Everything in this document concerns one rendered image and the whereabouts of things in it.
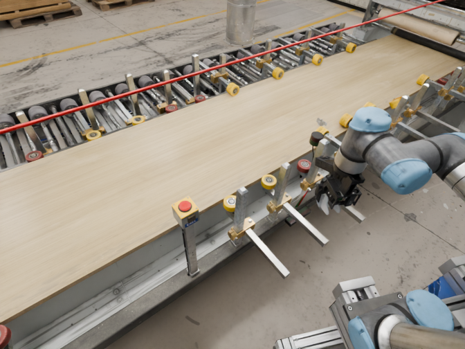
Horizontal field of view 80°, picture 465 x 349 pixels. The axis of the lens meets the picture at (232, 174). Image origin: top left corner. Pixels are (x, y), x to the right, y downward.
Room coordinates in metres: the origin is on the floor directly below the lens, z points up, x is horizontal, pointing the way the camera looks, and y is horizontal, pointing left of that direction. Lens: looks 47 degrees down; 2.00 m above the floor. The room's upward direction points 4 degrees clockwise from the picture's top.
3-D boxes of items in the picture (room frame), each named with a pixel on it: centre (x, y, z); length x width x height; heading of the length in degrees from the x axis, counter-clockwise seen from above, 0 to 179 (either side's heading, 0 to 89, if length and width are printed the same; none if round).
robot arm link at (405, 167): (0.42, -0.35, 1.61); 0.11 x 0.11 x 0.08; 23
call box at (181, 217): (0.56, 0.15, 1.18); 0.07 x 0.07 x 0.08; 40
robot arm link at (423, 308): (0.26, -0.53, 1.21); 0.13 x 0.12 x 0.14; 113
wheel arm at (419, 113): (1.62, -1.30, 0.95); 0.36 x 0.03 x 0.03; 40
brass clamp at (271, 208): (0.90, -0.25, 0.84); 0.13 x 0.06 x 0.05; 130
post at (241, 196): (0.73, -0.05, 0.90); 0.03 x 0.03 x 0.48; 40
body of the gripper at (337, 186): (0.50, -0.29, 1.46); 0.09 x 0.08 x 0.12; 16
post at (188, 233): (0.56, 0.15, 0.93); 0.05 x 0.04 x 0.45; 130
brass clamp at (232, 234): (0.74, -0.06, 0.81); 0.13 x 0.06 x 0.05; 130
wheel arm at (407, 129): (1.51, -1.07, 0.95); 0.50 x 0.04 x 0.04; 40
